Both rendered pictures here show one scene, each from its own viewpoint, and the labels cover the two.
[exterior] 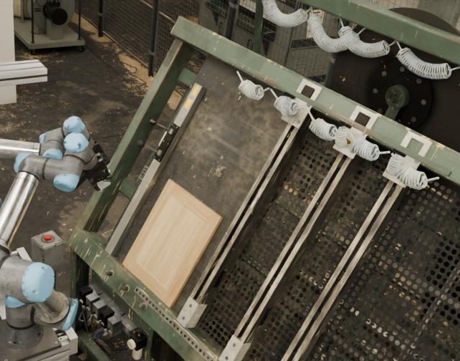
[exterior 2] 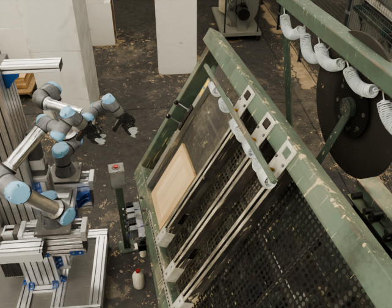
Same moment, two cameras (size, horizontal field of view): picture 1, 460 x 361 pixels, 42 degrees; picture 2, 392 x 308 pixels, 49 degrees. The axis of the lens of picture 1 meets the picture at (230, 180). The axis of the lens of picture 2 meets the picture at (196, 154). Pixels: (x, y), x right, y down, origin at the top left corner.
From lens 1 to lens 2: 132 cm
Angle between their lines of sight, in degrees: 29
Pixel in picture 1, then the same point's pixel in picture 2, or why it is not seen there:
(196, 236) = (182, 186)
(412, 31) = (353, 53)
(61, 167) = (54, 126)
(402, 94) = (348, 106)
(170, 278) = (165, 211)
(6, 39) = (192, 30)
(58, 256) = (120, 179)
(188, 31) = (210, 40)
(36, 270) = (13, 185)
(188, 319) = (159, 240)
